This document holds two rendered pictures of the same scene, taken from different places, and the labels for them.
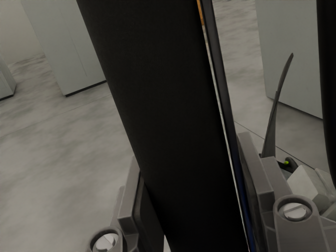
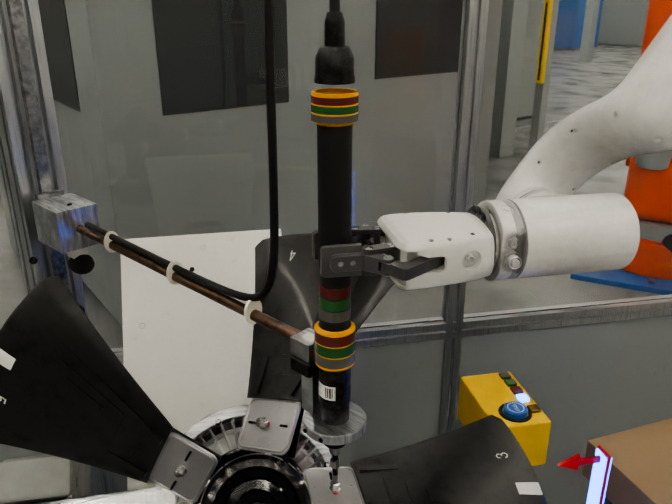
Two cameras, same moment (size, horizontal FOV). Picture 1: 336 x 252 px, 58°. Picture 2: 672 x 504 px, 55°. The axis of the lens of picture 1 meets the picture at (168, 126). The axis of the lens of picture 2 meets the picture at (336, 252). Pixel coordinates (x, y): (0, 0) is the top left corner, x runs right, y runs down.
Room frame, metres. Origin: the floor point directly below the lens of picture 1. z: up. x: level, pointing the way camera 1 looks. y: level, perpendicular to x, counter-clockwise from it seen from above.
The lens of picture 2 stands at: (0.31, 0.56, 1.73)
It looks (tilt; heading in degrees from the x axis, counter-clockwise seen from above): 22 degrees down; 249
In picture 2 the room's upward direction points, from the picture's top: straight up
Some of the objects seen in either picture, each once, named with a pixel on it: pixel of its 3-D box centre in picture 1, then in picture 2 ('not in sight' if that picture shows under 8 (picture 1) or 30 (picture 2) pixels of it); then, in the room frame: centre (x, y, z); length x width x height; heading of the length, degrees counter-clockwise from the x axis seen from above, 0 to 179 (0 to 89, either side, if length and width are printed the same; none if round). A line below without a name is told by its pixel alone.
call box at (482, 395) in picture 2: not in sight; (500, 421); (-0.31, -0.23, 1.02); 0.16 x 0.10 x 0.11; 80
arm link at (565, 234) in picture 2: not in sight; (563, 233); (-0.15, 0.03, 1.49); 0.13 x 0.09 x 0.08; 170
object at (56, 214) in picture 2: not in sight; (65, 221); (0.36, -0.57, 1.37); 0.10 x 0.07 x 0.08; 115
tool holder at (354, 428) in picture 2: not in sight; (328, 385); (0.10, -0.01, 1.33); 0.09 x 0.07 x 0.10; 115
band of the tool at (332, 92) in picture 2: not in sight; (334, 107); (0.10, 0.00, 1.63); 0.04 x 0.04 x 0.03
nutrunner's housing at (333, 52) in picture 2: not in sight; (334, 256); (0.10, 0.00, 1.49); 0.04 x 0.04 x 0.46
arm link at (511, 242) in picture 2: not in sight; (495, 240); (-0.07, 0.03, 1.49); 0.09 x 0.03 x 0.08; 80
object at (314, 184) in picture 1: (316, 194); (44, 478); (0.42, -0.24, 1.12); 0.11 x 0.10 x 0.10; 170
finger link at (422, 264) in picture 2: not in sight; (415, 260); (0.03, 0.04, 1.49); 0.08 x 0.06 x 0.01; 50
